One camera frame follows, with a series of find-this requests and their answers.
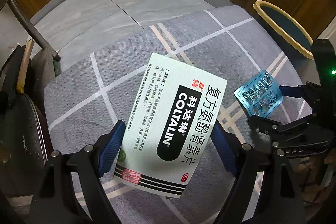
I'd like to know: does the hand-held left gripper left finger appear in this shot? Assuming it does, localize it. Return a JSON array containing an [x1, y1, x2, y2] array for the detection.
[[29, 120, 126, 224]]

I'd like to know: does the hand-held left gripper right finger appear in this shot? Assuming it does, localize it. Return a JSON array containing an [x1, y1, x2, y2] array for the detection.
[[211, 123, 307, 224]]

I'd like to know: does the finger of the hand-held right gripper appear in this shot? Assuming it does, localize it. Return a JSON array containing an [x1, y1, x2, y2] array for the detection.
[[248, 111, 319, 143], [278, 82, 319, 104]]

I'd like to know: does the blue blister pack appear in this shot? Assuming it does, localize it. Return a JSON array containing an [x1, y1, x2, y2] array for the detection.
[[234, 70, 284, 117]]

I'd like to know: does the blue bin with yellow rim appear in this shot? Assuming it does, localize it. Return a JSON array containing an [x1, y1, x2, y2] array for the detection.
[[253, 0, 315, 60]]

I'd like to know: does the white medicine box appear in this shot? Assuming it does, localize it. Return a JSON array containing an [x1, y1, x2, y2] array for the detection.
[[113, 52, 227, 198]]

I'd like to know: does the person's right hand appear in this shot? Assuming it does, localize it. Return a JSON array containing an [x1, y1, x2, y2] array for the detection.
[[289, 152, 334, 188]]

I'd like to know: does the grey mat with white lines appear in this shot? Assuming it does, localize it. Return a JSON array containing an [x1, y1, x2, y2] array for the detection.
[[43, 5, 303, 224]]

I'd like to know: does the metal shelf rack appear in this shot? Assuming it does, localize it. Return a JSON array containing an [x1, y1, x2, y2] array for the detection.
[[0, 0, 62, 77]]

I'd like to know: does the black pan with wooden handle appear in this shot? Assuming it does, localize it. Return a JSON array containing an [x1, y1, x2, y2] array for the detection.
[[0, 39, 53, 198]]

